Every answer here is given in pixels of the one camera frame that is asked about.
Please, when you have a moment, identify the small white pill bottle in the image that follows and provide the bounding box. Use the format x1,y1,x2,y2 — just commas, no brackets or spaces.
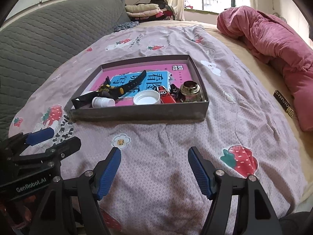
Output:
91,97,116,108

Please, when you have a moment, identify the black yellow wristwatch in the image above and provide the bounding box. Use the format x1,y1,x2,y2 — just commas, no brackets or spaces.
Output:
97,70,146,101

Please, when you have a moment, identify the white plastic lid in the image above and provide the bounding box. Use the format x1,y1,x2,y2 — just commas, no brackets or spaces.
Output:
133,90,161,106

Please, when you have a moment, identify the red black tube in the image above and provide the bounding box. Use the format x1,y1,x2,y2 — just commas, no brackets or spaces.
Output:
157,85,176,104

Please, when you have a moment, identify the black hair clip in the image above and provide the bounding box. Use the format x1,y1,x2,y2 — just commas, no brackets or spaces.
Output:
170,84,180,102

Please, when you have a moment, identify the black gold small box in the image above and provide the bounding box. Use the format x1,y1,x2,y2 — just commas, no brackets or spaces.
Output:
71,91,100,109

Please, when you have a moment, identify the pink strawberry bedsheet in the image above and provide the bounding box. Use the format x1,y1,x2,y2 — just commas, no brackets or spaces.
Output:
9,26,307,234

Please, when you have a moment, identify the grey quilted headboard cover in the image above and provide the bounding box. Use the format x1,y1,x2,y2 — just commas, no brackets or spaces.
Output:
1,0,130,139

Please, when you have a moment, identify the black mattress label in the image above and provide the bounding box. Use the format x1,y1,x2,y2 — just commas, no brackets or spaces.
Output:
273,90,294,118

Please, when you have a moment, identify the grey cardboard box tray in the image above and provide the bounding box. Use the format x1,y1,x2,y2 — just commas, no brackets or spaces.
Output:
65,55,209,121

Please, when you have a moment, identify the pink blue book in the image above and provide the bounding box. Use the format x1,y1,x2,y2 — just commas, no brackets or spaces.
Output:
86,62,192,106

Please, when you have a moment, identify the beige mattress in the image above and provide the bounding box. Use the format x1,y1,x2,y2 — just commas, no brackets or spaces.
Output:
138,20,312,203

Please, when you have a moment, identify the brass glass jar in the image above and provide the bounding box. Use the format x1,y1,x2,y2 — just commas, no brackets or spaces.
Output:
178,81,202,102

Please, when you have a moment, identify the dark patterned cloth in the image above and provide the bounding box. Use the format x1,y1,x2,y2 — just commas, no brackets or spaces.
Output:
114,21,139,32

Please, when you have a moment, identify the folded clothes pile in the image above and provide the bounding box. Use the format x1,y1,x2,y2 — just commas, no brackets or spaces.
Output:
125,0,174,23

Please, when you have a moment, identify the pink quilted blanket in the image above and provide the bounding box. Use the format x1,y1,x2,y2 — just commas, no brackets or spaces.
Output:
217,6,312,132

